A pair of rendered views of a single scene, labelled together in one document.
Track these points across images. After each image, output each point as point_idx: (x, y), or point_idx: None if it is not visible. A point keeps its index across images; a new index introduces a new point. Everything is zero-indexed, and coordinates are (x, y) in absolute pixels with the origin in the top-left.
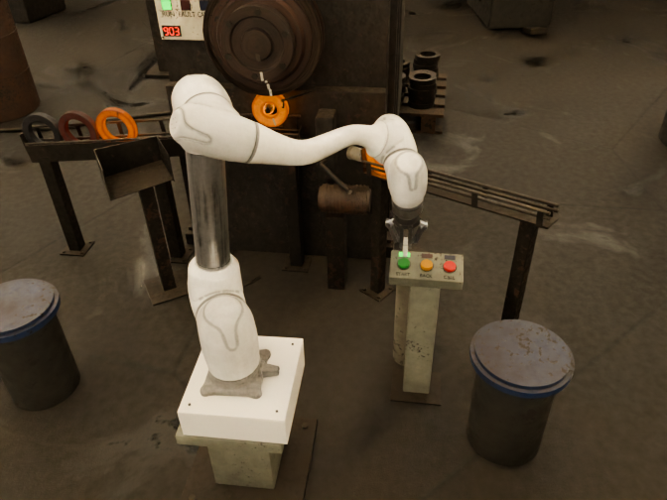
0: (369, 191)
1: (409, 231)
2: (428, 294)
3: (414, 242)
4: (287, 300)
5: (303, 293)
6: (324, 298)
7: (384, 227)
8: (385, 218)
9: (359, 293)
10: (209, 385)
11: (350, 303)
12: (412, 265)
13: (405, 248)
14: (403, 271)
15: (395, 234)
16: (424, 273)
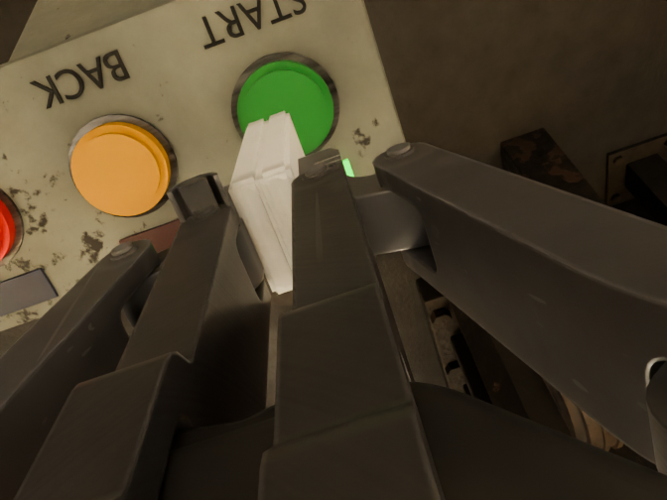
0: (578, 437)
1: (126, 395)
2: (78, 18)
3: (139, 249)
4: (647, 38)
5: (606, 82)
6: (546, 91)
7: (473, 337)
8: (483, 366)
9: (458, 149)
10: None
11: (470, 107)
12: (220, 125)
13: (260, 157)
14: (259, 44)
15: (447, 231)
16: (104, 96)
